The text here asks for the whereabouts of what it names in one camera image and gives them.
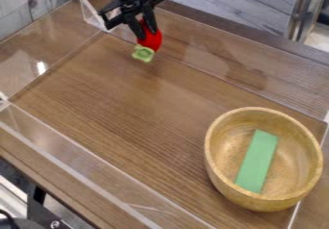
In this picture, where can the metal stand in background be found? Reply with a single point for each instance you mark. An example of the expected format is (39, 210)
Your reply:
(302, 19)

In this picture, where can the red plush strawberry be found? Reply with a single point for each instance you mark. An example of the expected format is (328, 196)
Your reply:
(149, 45)

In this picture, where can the black table leg clamp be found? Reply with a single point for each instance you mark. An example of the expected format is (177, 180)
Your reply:
(40, 218)

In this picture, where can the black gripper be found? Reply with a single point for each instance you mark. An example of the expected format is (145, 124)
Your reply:
(122, 11)

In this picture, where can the clear acrylic tray wall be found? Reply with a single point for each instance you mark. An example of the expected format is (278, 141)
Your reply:
(107, 196)

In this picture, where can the wooden bowl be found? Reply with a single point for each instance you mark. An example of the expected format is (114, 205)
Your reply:
(296, 166)

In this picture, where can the green rectangular block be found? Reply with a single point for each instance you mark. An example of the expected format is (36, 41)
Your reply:
(257, 161)

